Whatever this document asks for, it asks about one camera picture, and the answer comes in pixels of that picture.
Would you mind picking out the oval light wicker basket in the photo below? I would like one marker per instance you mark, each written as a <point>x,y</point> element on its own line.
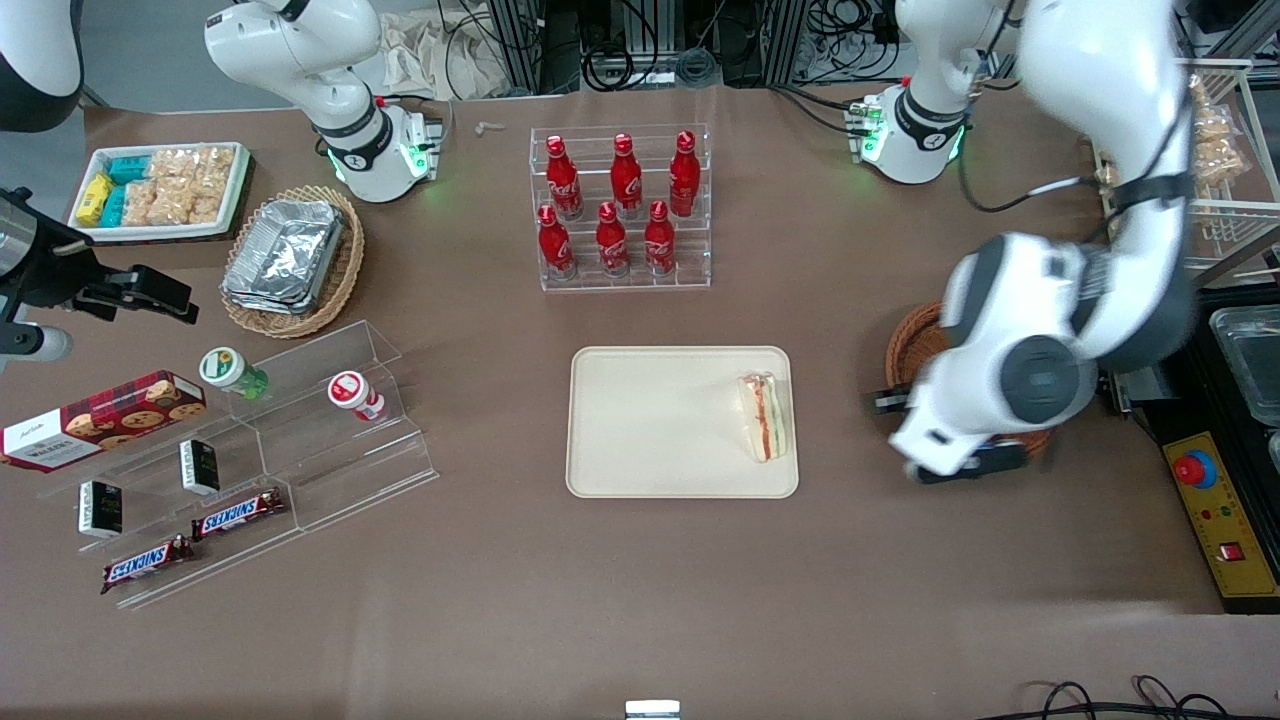
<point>345,270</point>

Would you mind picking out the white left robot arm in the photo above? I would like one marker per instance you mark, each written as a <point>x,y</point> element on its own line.
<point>1090,60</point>

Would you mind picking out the round brown wicker basket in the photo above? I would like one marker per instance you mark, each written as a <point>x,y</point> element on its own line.
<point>915,345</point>

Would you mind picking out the small crumpled beige scrap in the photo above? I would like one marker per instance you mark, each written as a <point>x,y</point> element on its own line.
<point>490,127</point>

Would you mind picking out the red rocker switch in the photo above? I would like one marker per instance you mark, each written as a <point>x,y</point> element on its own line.
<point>1231,552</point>

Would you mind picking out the clear plastic container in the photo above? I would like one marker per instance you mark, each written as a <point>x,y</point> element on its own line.
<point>1250,360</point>

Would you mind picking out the stacked aluminium foil trays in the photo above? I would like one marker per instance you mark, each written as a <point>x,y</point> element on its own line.
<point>285,255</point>

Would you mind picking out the beige plastic tray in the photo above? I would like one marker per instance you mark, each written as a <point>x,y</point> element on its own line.
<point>660,420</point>

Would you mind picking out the clear stepped acrylic shelf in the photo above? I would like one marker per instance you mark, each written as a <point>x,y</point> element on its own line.
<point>340,470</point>

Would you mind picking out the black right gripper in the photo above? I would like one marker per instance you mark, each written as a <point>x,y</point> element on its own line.
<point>52,272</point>

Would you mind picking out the clear rice cracker packet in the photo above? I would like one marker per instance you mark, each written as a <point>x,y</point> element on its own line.
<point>140,203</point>
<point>172,163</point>
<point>190,203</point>
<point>214,165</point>

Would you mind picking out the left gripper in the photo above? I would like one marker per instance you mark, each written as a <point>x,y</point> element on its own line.
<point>889,400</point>

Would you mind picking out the red tartan cookie box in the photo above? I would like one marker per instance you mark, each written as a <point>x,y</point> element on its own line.
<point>100,420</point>

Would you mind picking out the teal snack packet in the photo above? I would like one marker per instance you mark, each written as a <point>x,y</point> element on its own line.
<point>130,169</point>
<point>114,207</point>

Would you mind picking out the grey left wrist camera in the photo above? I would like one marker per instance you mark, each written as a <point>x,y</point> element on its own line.
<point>990,460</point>

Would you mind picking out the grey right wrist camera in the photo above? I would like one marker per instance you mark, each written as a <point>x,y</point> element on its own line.
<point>35,347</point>

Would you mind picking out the small black white box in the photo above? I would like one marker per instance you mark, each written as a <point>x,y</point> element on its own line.
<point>100,508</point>
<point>199,466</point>

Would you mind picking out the bagged fried snack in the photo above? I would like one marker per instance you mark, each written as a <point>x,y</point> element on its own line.
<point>1215,125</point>
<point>1198,92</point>
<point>1220,165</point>

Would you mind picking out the clear acrylic bottle rack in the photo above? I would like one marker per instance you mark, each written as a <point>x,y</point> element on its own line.
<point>620,285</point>

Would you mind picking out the white rectangular snack tray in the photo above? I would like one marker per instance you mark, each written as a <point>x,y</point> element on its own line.
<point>240,190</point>

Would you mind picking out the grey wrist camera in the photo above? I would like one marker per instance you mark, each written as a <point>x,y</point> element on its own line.
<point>35,347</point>
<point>990,460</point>

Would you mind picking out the red lidded drink bottle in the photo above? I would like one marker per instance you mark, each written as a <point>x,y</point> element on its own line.
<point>352,393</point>

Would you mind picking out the green lidded drink bottle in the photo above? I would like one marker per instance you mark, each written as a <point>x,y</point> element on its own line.
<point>228,370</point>

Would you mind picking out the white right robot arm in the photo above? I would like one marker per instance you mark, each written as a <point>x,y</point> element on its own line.
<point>300,50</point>

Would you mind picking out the beige crumpled cloth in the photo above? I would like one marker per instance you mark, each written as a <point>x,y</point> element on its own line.
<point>440,55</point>

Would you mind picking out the yellow snack packet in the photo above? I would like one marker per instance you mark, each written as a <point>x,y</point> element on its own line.
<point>93,200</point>

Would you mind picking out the snickers chocolate bar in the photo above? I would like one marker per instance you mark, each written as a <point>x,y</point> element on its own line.
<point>238,513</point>
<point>145,563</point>

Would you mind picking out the red emergency stop button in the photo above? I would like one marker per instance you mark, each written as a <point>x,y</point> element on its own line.
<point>1195,470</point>

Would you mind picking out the triangle sandwich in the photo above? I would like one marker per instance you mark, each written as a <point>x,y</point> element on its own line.
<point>765,420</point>

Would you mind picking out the red cola bottle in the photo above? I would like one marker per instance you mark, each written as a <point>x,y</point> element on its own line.
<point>611,243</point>
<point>562,185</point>
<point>626,180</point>
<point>684,178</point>
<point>659,240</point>
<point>554,245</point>

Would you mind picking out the black yellow control box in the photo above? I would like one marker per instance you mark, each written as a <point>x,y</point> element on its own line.
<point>1225,520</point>

